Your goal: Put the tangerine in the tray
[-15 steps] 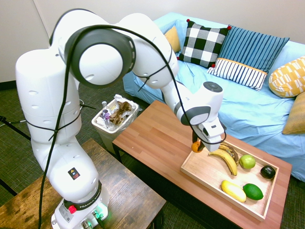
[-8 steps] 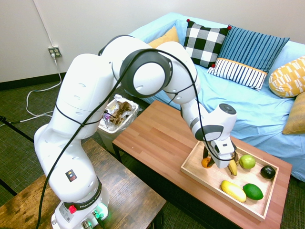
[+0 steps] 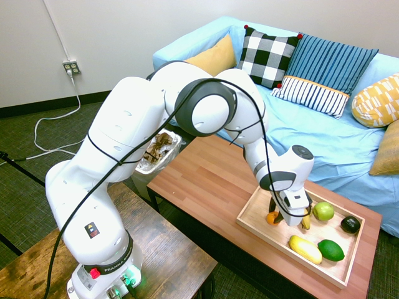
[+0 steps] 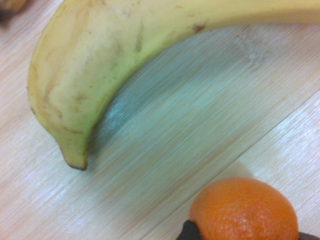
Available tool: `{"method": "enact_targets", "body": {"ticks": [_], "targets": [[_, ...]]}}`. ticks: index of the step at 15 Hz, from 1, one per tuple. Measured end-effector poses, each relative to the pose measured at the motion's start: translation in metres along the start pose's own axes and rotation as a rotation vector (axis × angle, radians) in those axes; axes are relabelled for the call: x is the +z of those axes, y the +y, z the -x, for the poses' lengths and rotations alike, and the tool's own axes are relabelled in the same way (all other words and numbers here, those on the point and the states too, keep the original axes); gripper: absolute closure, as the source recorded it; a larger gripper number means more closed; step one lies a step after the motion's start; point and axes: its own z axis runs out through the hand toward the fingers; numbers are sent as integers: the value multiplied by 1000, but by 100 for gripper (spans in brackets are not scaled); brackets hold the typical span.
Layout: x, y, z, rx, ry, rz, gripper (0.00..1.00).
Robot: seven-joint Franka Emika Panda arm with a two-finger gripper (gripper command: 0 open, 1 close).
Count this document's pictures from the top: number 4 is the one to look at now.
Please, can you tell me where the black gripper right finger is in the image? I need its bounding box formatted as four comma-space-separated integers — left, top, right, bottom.
298, 231, 320, 240

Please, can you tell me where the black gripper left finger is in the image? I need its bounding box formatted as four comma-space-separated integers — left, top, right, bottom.
177, 219, 202, 240

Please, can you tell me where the orange tangerine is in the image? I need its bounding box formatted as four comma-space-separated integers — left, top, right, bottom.
188, 176, 300, 240

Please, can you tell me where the light wooden tray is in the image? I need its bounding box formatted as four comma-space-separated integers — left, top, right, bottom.
0, 0, 320, 240

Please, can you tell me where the large yellow banana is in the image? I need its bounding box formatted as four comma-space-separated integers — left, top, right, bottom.
27, 0, 320, 172

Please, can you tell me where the small browned banana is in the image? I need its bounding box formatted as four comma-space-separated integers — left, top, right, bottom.
0, 0, 29, 21

